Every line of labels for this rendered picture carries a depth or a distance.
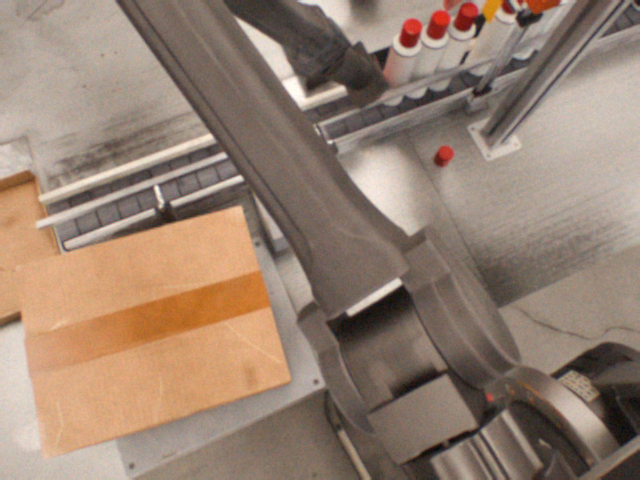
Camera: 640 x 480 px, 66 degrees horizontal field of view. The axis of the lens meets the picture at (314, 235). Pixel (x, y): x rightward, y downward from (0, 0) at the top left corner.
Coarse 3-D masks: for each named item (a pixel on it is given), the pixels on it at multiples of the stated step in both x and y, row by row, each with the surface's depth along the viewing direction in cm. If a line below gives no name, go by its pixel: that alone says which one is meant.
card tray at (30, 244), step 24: (0, 192) 96; (24, 192) 96; (0, 216) 95; (24, 216) 95; (48, 216) 95; (0, 240) 93; (24, 240) 93; (48, 240) 94; (0, 264) 92; (0, 288) 91; (0, 312) 89
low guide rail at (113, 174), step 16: (320, 96) 96; (336, 96) 97; (192, 144) 92; (208, 144) 94; (144, 160) 91; (160, 160) 92; (96, 176) 89; (112, 176) 90; (64, 192) 88; (80, 192) 90
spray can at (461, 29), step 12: (468, 12) 82; (456, 24) 85; (468, 24) 84; (456, 36) 86; (468, 36) 86; (456, 48) 88; (444, 60) 92; (456, 60) 92; (432, 84) 100; (444, 84) 99
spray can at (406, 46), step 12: (408, 24) 81; (420, 24) 81; (396, 36) 85; (408, 36) 81; (420, 36) 83; (396, 48) 85; (408, 48) 84; (420, 48) 85; (396, 60) 87; (408, 60) 86; (384, 72) 93; (396, 72) 89; (408, 72) 90; (396, 84) 93
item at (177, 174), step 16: (528, 48) 97; (464, 64) 94; (480, 64) 95; (432, 80) 93; (384, 96) 91; (400, 96) 93; (336, 112) 90; (352, 112) 91; (208, 160) 86; (224, 160) 87; (160, 176) 85; (176, 176) 85; (128, 192) 84; (144, 192) 85; (80, 208) 82; (96, 208) 83; (48, 224) 82
